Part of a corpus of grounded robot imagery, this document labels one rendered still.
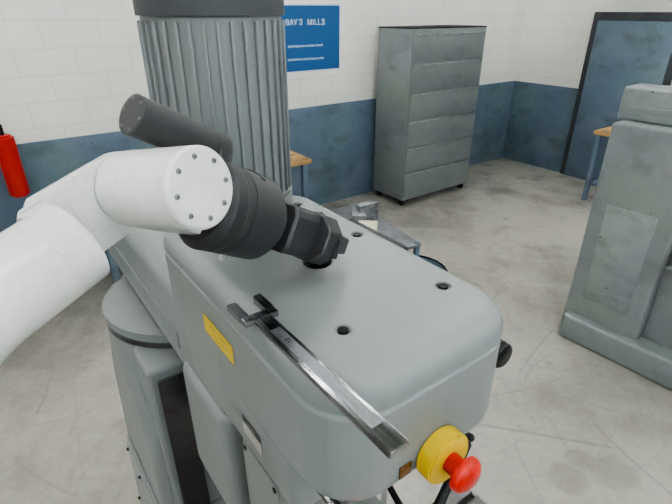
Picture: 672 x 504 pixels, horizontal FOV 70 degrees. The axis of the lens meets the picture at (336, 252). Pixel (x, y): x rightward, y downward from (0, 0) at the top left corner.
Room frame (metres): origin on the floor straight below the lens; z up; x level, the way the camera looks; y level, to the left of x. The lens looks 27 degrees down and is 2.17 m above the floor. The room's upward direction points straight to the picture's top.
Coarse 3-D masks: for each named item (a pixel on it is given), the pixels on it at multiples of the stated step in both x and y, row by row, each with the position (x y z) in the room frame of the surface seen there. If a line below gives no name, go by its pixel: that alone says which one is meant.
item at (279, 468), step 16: (192, 336) 0.61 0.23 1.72; (192, 352) 0.62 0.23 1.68; (208, 368) 0.56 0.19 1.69; (208, 384) 0.57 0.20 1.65; (224, 384) 0.51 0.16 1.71; (224, 400) 0.52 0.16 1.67; (240, 400) 0.47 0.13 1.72; (240, 416) 0.48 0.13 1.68; (240, 432) 0.48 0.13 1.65; (256, 432) 0.44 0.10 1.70; (256, 448) 0.44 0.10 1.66; (272, 448) 0.40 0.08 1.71; (272, 464) 0.41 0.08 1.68; (288, 464) 0.37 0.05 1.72; (288, 480) 0.37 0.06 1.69; (304, 480) 0.37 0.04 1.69; (288, 496) 0.38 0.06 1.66; (304, 496) 0.37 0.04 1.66; (320, 496) 0.38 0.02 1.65
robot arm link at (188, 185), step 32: (128, 128) 0.38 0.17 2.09; (160, 128) 0.39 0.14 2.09; (192, 128) 0.41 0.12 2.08; (128, 160) 0.37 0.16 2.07; (160, 160) 0.34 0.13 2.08; (192, 160) 0.35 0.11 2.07; (224, 160) 0.43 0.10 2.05; (96, 192) 0.37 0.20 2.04; (128, 192) 0.35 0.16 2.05; (160, 192) 0.33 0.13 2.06; (192, 192) 0.34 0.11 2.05; (224, 192) 0.36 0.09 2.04; (256, 192) 0.42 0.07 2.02; (128, 224) 0.38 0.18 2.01; (160, 224) 0.35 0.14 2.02; (192, 224) 0.33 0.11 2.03; (224, 224) 0.39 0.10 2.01
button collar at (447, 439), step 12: (444, 432) 0.35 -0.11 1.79; (456, 432) 0.35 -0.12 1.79; (432, 444) 0.34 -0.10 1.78; (444, 444) 0.34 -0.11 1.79; (456, 444) 0.35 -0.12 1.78; (420, 456) 0.34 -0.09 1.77; (432, 456) 0.33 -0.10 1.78; (444, 456) 0.34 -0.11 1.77; (420, 468) 0.33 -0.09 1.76; (432, 468) 0.33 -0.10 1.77; (432, 480) 0.33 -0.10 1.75; (444, 480) 0.34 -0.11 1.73
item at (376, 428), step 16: (256, 304) 0.43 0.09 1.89; (272, 304) 0.42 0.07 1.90; (240, 320) 0.40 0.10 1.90; (256, 320) 0.40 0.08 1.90; (272, 320) 0.40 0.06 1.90; (272, 336) 0.37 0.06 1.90; (288, 336) 0.37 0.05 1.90; (288, 352) 0.35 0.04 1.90; (304, 352) 0.35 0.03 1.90; (304, 368) 0.32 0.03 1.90; (320, 368) 0.32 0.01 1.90; (320, 384) 0.30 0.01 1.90; (336, 384) 0.30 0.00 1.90; (336, 400) 0.29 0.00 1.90; (352, 400) 0.29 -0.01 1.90; (352, 416) 0.27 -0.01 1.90; (368, 416) 0.27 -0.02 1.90; (368, 432) 0.25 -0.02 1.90; (384, 432) 0.25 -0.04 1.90; (384, 448) 0.24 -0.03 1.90; (400, 448) 0.24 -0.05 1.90
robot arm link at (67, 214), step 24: (96, 168) 0.38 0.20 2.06; (48, 192) 0.35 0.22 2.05; (72, 192) 0.36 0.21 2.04; (24, 216) 0.31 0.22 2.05; (48, 216) 0.30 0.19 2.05; (72, 216) 0.30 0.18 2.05; (96, 216) 0.37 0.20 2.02; (48, 240) 0.28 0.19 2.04; (72, 240) 0.29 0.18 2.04; (96, 240) 0.30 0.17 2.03; (72, 264) 0.28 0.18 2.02; (96, 264) 0.30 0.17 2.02
